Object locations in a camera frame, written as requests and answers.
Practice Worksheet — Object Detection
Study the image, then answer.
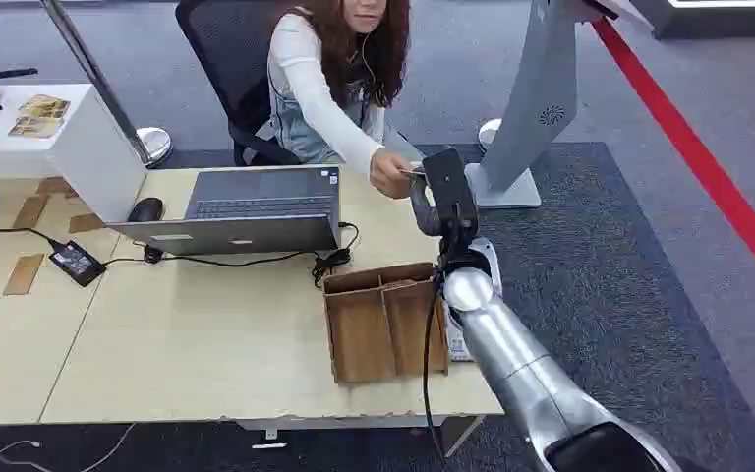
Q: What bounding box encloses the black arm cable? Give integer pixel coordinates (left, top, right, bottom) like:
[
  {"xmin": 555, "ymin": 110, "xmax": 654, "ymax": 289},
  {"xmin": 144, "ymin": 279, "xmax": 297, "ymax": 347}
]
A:
[{"xmin": 421, "ymin": 267, "xmax": 450, "ymax": 460}]

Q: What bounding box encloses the wooden card box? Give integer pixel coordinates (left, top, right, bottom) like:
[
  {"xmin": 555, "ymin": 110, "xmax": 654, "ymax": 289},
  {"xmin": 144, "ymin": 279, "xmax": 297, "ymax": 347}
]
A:
[{"xmin": 321, "ymin": 262, "xmax": 450, "ymax": 384}]

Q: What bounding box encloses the round white stand base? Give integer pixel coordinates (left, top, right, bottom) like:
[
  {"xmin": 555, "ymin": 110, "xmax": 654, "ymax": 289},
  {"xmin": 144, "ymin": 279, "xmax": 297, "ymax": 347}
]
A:
[{"xmin": 477, "ymin": 117, "xmax": 503, "ymax": 152}]

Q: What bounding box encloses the brown wooden strip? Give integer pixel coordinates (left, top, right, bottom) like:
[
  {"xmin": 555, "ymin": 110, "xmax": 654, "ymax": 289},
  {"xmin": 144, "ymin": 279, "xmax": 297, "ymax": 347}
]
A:
[
  {"xmin": 11, "ymin": 194, "xmax": 50, "ymax": 231},
  {"xmin": 2, "ymin": 252, "xmax": 46, "ymax": 298}
]

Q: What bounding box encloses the black laptop charging cable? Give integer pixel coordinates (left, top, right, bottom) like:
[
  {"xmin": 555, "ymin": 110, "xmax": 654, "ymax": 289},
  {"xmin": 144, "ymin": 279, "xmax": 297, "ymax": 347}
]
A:
[{"xmin": 102, "ymin": 221, "xmax": 361, "ymax": 289}]

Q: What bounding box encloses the dark plinth with white top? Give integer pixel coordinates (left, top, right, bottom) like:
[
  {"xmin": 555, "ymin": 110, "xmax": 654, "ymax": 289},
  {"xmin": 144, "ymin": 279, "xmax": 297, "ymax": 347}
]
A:
[{"xmin": 629, "ymin": 0, "xmax": 755, "ymax": 41}]

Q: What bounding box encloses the grey kiosk stand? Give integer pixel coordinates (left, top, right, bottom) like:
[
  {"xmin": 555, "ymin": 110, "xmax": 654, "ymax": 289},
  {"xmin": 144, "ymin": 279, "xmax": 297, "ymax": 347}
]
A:
[{"xmin": 464, "ymin": 0, "xmax": 621, "ymax": 210}]

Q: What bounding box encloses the black adapter mains cable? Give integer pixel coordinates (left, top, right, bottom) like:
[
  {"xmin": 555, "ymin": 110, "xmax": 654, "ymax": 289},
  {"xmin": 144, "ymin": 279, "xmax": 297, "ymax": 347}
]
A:
[{"xmin": 0, "ymin": 226, "xmax": 65, "ymax": 252}]

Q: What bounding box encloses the grey laptop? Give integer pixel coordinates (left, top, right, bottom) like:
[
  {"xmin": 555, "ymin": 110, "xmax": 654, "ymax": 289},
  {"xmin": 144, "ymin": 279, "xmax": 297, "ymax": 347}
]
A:
[{"xmin": 106, "ymin": 165, "xmax": 344, "ymax": 258}]

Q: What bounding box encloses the black computer mouse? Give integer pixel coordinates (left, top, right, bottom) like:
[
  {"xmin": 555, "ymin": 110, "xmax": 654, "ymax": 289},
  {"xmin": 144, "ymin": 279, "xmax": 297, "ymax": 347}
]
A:
[{"xmin": 127, "ymin": 196, "xmax": 166, "ymax": 225}]

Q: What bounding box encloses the yellow printed card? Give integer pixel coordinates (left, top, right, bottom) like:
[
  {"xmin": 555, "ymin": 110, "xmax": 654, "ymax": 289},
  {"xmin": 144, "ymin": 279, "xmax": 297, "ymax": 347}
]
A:
[
  {"xmin": 7, "ymin": 115, "xmax": 65, "ymax": 140},
  {"xmin": 18, "ymin": 93, "xmax": 72, "ymax": 121}
]

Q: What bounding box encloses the white floor cable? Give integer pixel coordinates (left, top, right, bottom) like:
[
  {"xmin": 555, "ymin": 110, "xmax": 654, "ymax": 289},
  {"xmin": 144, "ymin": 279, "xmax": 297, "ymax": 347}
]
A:
[{"xmin": 0, "ymin": 422, "xmax": 138, "ymax": 472}]

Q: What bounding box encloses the person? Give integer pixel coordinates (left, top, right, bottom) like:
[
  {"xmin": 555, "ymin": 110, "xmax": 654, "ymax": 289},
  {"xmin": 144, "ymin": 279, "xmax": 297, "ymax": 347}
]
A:
[{"xmin": 264, "ymin": 0, "xmax": 429, "ymax": 201}]

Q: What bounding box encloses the person's hand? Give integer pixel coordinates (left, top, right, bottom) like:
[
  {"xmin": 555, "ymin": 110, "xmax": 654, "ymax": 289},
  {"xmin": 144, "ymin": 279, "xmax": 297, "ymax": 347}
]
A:
[{"xmin": 369, "ymin": 149, "xmax": 418, "ymax": 201}]

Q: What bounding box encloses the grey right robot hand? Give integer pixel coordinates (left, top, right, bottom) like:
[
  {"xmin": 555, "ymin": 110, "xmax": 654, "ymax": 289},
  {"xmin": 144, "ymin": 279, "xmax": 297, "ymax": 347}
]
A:
[{"xmin": 408, "ymin": 147, "xmax": 483, "ymax": 264}]

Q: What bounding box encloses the black power adapter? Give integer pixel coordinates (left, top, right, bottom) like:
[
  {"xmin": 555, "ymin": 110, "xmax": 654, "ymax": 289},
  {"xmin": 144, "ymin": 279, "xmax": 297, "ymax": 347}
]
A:
[{"xmin": 47, "ymin": 240, "xmax": 108, "ymax": 288}]

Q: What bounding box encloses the red floor tape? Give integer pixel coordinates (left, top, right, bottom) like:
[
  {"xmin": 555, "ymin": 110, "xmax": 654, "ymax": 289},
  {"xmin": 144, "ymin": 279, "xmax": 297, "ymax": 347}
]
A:
[{"xmin": 589, "ymin": 17, "xmax": 755, "ymax": 306}]

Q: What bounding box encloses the metal pole with chrome base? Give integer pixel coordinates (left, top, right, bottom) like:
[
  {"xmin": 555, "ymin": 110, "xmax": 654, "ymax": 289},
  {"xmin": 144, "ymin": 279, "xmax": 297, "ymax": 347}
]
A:
[{"xmin": 39, "ymin": 0, "xmax": 174, "ymax": 169}]

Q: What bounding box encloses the black mesh office chair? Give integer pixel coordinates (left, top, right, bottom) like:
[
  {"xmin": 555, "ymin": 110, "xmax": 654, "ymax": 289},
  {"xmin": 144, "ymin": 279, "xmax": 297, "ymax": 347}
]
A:
[{"xmin": 174, "ymin": 0, "xmax": 303, "ymax": 168}]

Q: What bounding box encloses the white printed box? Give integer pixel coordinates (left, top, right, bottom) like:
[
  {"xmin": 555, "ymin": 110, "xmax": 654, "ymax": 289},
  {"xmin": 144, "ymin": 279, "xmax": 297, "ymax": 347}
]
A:
[{"xmin": 443, "ymin": 300, "xmax": 478, "ymax": 364}]

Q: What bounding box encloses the white cabinet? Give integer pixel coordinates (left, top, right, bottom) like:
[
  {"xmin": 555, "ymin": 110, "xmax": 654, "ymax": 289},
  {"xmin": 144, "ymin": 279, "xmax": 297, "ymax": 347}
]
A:
[{"xmin": 0, "ymin": 83, "xmax": 148, "ymax": 225}]

